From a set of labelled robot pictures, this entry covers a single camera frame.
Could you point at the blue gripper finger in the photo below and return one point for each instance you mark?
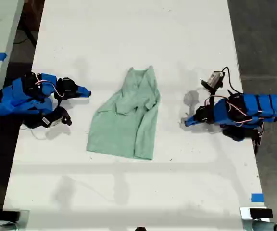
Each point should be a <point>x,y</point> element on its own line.
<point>79,94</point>
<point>80,88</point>
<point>202,112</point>
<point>201,121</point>

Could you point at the pale green T-shirt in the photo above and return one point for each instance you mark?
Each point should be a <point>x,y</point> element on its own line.
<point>124,120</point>

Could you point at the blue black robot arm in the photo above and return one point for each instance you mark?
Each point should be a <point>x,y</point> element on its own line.
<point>20,96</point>
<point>263,108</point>

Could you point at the black table clamp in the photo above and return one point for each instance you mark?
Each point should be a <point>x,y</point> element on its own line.
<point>257,142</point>

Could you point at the short blue tape strip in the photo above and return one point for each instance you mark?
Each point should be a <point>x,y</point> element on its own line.
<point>257,197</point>

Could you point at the white mounting plate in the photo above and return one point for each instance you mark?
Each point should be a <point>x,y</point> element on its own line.
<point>244,213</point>

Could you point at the small black box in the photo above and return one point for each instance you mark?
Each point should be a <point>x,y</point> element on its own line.
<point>261,213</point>
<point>11,215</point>

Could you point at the grey tube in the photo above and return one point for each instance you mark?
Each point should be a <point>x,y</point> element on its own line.
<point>266,226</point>

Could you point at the small black round object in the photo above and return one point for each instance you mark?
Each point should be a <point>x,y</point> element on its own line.
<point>140,229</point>

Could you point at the short black camera stalk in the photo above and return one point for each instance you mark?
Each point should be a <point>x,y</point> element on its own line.
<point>211,92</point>
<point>65,115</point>

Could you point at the black camera box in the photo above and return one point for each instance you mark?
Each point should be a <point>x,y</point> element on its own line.
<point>215,78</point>
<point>52,121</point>

